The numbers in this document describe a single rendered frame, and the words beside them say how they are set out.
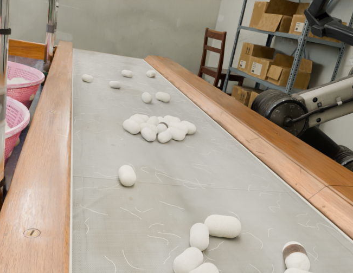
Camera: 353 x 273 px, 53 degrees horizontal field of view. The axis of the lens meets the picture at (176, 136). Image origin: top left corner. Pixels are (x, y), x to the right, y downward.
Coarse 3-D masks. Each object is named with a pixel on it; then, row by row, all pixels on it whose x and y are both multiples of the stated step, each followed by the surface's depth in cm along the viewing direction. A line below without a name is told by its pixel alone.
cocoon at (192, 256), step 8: (192, 248) 29; (184, 256) 28; (192, 256) 28; (200, 256) 29; (176, 264) 28; (184, 264) 28; (192, 264) 28; (200, 264) 29; (176, 272) 28; (184, 272) 28
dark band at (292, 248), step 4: (292, 244) 32; (296, 244) 32; (288, 248) 32; (292, 248) 32; (296, 248) 32; (300, 248) 32; (304, 248) 32; (284, 252) 32; (288, 252) 32; (292, 252) 31; (304, 252) 31; (284, 256) 32; (284, 260) 32
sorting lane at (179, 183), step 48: (96, 96) 78; (96, 144) 52; (144, 144) 56; (192, 144) 60; (240, 144) 64; (96, 192) 39; (144, 192) 41; (192, 192) 43; (240, 192) 45; (288, 192) 48; (96, 240) 31; (144, 240) 32; (240, 240) 35; (288, 240) 37; (336, 240) 38
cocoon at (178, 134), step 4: (168, 128) 60; (172, 128) 60; (176, 128) 60; (172, 132) 59; (176, 132) 59; (180, 132) 59; (172, 136) 60; (176, 136) 59; (180, 136) 59; (184, 136) 60; (180, 140) 60
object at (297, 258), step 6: (294, 252) 31; (300, 252) 31; (288, 258) 31; (294, 258) 31; (300, 258) 31; (306, 258) 31; (288, 264) 31; (294, 264) 30; (300, 264) 30; (306, 264) 30; (306, 270) 30
